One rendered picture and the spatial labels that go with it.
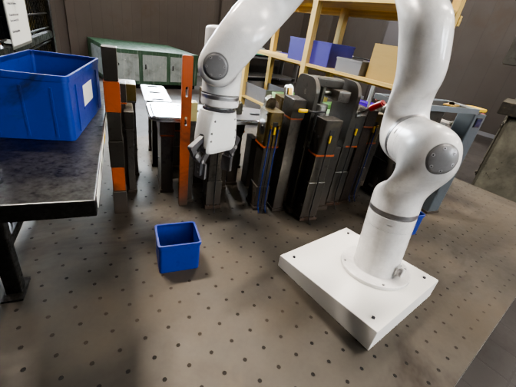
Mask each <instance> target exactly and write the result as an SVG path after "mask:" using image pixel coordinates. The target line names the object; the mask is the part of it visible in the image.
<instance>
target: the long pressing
mask: <svg viewBox="0 0 516 387"><path fill-rule="evenodd" d="M177 105H179V106H177ZM180 105H181V104H178V103H165V102H148V103H146V109H147V114H148V117H149V119H151V120H152V121H159V122H174V123H180ZM251 114H260V109H254V108H249V107H243V111H242V114H237V115H236V124H238V125H258V123H259V118H260V116H254V115H251Z"/></svg>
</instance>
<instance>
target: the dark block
mask: <svg viewBox="0 0 516 387"><path fill-rule="evenodd" d="M306 105H307V100H306V99H304V98H301V97H300V96H298V95H289V94H285V97H284V101H283V109H282V112H284V116H283V123H282V127H281V132H280V136H279V143H278V146H279V147H278V148H277V149H276V153H275V157H274V162H273V169H272V174H271V178H270V189H269V193H268V198H267V202H266V205H267V206H268V207H269V208H270V210H271V211H281V210H283V201H284V197H285V193H286V187H287V184H288V179H289V173H290V170H291V166H292V162H293V156H294V152H295V149H296V142H297V138H298V135H299V129H300V125H301V121H303V118H304V114H305V113H299V112H298V110H299V109H306Z"/></svg>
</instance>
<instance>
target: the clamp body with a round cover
mask: <svg viewBox="0 0 516 387"><path fill-rule="evenodd" d="M383 115H384V114H383V113H381V112H379V113H378V116H377V118H376V121H375V125H374V127H373V128H372V129H371V132H370V135H369V138H368V140H367V143H366V146H365V150H364V152H363V155H362V159H361V161H360V164H359V168H358V170H357V173H356V177H355V180H354V182H353V185H352V189H351V190H350V193H349V197H348V199H349V202H350V203H351V202H356V201H355V198H357V195H356V194H357V192H358V189H359V185H360V183H361V181H362V177H363V174H364V172H365V169H366V168H365V165H366V161H367V159H368V156H369V153H370V150H371V148H372V145H373V144H375V141H376V139H377V137H378V134H379V130H380V127H381V123H382V119H383ZM353 198H354V200H352V199H353ZM350 199H351V201H350Z"/></svg>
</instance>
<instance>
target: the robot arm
mask: <svg viewBox="0 0 516 387"><path fill-rule="evenodd" d="M303 1H304V0H239V1H238V2H237V3H236V4H235V5H234V6H233V7H232V8H231V9H230V11H229V12H228V13H227V15H226V16H225V18H224V19H223V20H222V22H221V23H220V24H219V25H208V26H207V27H206V31H205V43H204V47H203V50H202V52H201V53H200V57H199V59H198V71H199V74H200V76H201V77H202V91H201V103H202V104H203V107H202V108H201V109H200V111H199V114H198V117H197V124H196V129H195V135H194V141H193V142H192V143H191V144H190V145H189V146H188V147H187V149H188V150H189V152H190V156H191V157H192V158H193V160H194V161H195V173H194V175H195V177H198V178H200V179H201V180H205V179H206V174H207V164H205V162H206V160H207V158H208V157H209V155H210V154H216V153H220V152H224V154H222V157H221V165H220V168H221V169H224V170H226V171H231V167H232V159H233V158H232V157H233V156H234V154H235V153H234V152H235V150H236V149H237V145H238V143H239V142H240V138H239V137H238V136H237V135H236V130H237V113H236V109H235V108H238V104H239V96H240V84H241V78H242V70H243V69H244V67H245V66H246V65H247V64H248V63H249V61H250V60H251V59H252V58H253V57H254V55H255V54H256V53H257V52H258V51H259V50H260V49H261V48H262V47H263V46H264V45H265V44H266V43H267V41H268V40H269V39H270V38H271V37H272V36H273V35H274V34H275V32H276V31H277V30H278V29H279V28H280V27H281V26H282V25H283V24H284V22H285V21H286V20H287V19H288V18H289V17H290V16H291V14H292V13H294V11H295V10H296V9H297V8H298V7H299V6H300V4H301V3H302V2H303ZM395 5H396V9H397V14H398V21H399V43H398V57H397V67H396V73H395V80H394V84H393V86H392V92H391V94H390V97H389V101H388V104H387V106H386V109H385V113H384V115H383V119H382V123H381V127H380V133H379V141H380V145H381V148H382V150H383V151H384V153H385V154H386V155H387V156H388V157H389V158H391V159H392V160H393V161H395V162H396V165H395V170H394V172H393V174H392V176H391V177H390V178H389V179H388V180H385V181H383V182H381V183H379V184H378V185H377V186H376V187H375V189H374V191H373V193H372V197H371V200H370V203H369V208H368V210H367V214H366V216H365V221H364V224H363V227H362V232H361V234H360V238H359V242H358V245H355V246H350V247H347V248H346V249H344V250H343V252H342V255H341V264H342V266H343V268H344V269H345V271H346V272H347V273H348V274H349V275H350V276H351V277H353V278H354V279H355V280H358V281H359V282H360V283H363V284H365V285H367V286H370V287H372V288H375V289H380V290H386V291H395V290H400V289H403V288H405V287H407V285H408V284H409V281H410V279H411V274H410V271H409V269H408V267H407V266H406V265H405V264H404V263H403V262H402V258H403V256H404V254H405V251H406V248H407V246H408V244H409V240H410V238H411V235H412V232H413V230H414V227H415V224H416V221H417V219H418V216H419V214H420V211H421V208H422V205H423V203H424V202H425V200H426V199H427V197H428V196H429V195H431V194H432V193H433V192H435V191H436V190H437V189H438V188H440V187H441V186H443V185H444V184H446V183H447V182H448V181H450V179H452V178H453V177H454V175H455V174H456V172H457V171H458V169H459V167H460V164H461V160H462V155H463V146H462V142H461V139H460V137H459V136H458V135H457V134H456V133H455V132H454V131H453V130H452V129H450V128H448V127H446V126H445V125H442V124H440V123H437V122H435V121H432V120H430V110H431V106H432V102H433V100H434V98H435V95H436V93H437V91H438V89H439V88H440V86H441V84H442V82H443V81H444V78H445V75H446V72H447V70H448V65H449V61H450V57H451V52H452V44H453V38H454V31H455V13H454V9H453V7H452V4H451V2H450V0H395ZM204 149H206V150H204ZM197 150H198V151H197ZM202 153H203V154H204V155H203V156H202V157H201V156H200V155H201V154H202Z"/></svg>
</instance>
